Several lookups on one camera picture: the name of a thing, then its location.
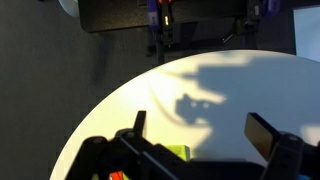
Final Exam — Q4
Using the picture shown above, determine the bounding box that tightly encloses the blue clamp with orange tip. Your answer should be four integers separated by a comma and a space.
145, 0, 177, 65

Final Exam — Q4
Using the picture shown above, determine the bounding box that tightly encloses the white round object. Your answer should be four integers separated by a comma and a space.
57, 0, 81, 18

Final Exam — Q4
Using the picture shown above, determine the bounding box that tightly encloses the yellow block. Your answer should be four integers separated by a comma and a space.
164, 144, 191, 163

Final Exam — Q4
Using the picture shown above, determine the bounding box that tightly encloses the orange shape sorter cube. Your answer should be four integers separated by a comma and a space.
107, 170, 126, 180

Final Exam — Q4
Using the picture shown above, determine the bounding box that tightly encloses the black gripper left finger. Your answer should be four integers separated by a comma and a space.
65, 110, 188, 180

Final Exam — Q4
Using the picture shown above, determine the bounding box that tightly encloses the white partition panel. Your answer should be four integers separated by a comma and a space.
292, 4, 320, 63

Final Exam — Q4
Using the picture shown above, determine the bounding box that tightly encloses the blue black clamp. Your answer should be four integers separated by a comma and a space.
221, 0, 282, 49

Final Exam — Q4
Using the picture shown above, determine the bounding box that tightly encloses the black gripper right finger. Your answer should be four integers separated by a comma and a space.
243, 112, 320, 180

